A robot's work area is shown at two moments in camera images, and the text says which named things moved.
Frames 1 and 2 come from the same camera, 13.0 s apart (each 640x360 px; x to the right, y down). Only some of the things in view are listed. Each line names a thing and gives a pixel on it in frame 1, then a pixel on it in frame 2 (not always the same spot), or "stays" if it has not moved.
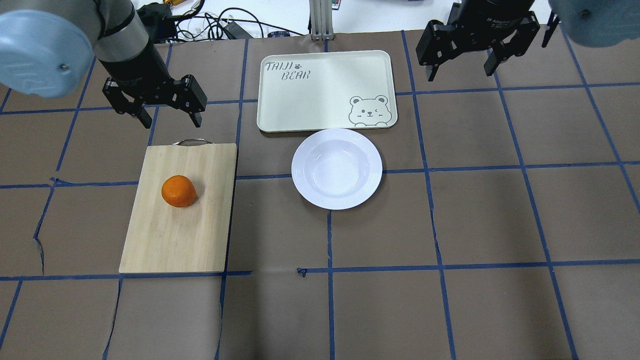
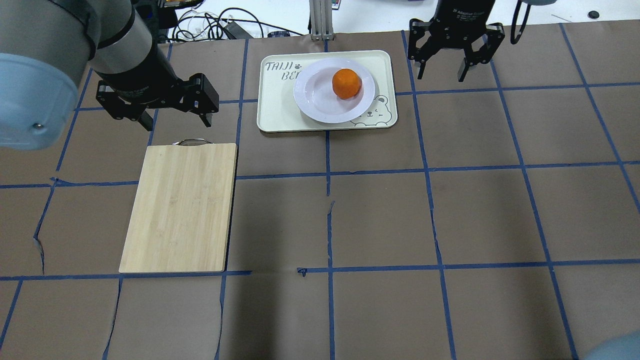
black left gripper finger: [144, 117] stays
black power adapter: [237, 32] stays
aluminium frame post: [321, 20] stays
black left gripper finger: [193, 98] to [203, 100]
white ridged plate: [336, 169] to [315, 97]
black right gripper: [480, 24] to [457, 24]
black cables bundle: [188, 27] stays
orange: [178, 191] to [346, 83]
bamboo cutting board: [164, 239] stays
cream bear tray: [308, 91] stays
